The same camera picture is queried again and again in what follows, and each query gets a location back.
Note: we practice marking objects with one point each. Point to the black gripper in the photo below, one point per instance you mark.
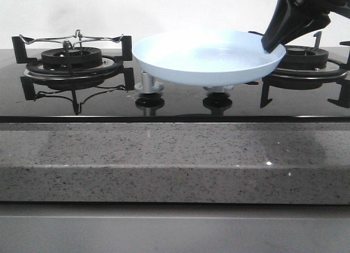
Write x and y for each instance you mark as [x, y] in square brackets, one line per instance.
[295, 18]

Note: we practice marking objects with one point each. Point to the light blue plate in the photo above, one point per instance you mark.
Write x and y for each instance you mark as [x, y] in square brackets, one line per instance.
[206, 58]

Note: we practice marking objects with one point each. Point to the black gas burner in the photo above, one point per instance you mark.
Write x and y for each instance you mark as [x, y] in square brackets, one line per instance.
[304, 58]
[80, 58]

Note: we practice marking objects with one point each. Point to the black pan support grate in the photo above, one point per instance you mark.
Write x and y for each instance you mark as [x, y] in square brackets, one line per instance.
[35, 69]
[335, 71]

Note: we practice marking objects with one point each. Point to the silver stove knob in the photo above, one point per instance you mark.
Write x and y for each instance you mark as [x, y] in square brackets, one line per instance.
[219, 89]
[148, 84]

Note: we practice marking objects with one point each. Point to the black glass gas cooktop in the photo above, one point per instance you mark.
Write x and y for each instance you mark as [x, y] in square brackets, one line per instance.
[113, 99]

